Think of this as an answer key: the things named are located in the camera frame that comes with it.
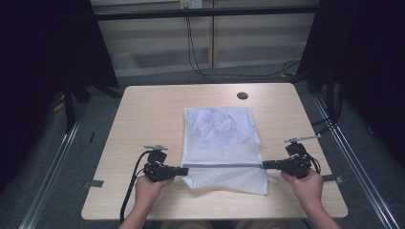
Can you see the black metal stand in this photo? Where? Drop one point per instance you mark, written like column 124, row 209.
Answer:
column 68, row 108

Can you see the black horizontal bar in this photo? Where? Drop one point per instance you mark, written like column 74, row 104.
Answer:
column 203, row 12

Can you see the round dark table grommet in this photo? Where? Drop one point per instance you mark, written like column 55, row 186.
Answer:
column 242, row 95

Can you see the grey tape strip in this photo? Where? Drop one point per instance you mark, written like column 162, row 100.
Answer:
column 94, row 183
column 332, row 178

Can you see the white crumpled garment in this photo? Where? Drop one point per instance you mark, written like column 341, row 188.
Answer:
column 216, row 124

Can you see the person's right hand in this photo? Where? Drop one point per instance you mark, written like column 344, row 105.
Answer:
column 307, row 191

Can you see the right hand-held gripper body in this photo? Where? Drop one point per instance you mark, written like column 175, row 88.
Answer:
column 297, row 163

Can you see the person's left hand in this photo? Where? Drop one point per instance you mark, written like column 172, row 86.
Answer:
column 148, row 191

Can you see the black curtain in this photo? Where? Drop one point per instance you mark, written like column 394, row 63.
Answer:
column 38, row 63
column 369, row 63

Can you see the aluminium floor rail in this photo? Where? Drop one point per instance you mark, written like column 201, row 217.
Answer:
column 47, row 181
column 359, row 178

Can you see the white mesh laundry bag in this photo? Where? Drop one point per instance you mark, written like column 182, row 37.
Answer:
column 223, row 149

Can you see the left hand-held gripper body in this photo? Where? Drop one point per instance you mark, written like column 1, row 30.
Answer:
column 156, row 171

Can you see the white wall outlet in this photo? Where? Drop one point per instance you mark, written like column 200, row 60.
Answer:
column 191, row 4

